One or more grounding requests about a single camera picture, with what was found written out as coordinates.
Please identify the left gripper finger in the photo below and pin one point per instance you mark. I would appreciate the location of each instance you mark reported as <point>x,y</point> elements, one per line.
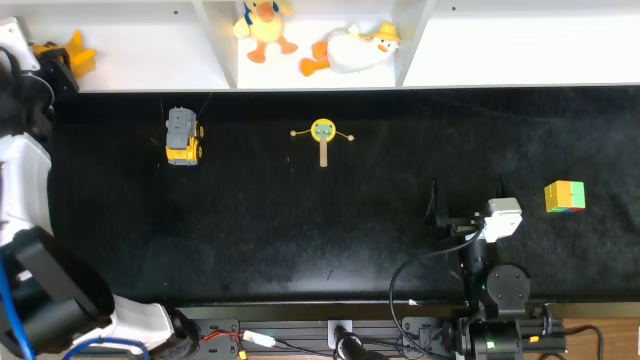
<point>60,72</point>

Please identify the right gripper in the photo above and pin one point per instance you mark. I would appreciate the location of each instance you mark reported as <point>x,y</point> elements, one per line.
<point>457,225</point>

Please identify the orange toy dinosaur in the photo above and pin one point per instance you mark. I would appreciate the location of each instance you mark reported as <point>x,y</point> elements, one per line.
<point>81,57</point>

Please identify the grey and yellow toy truck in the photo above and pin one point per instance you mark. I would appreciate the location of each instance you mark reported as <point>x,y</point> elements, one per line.
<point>182,137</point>

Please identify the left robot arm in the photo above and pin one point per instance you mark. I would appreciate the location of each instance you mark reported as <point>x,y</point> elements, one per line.
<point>25,185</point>

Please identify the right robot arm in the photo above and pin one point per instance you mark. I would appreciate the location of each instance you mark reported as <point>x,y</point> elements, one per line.
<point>507,287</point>

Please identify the white shelf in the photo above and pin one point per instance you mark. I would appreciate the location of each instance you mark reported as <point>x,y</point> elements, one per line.
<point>150,55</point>

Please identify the many-coloured puzzle cube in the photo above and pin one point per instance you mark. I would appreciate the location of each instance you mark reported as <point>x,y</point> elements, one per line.
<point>564,196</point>

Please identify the yellow wooden rattle drum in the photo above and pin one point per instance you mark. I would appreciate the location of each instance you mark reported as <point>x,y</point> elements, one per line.
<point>323,131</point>

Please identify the white plush duck, yellow hat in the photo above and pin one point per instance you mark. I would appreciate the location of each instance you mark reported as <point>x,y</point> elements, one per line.
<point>352,52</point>

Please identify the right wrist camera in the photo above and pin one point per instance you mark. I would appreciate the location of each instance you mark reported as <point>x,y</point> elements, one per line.
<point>502,217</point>

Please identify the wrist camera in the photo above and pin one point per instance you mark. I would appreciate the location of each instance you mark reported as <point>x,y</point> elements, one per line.
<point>502,217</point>
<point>15,42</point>

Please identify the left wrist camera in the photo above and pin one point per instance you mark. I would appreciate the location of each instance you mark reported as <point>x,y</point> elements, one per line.
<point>15,42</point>

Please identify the mounting rail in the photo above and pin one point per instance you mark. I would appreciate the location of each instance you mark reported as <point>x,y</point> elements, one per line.
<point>300,335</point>

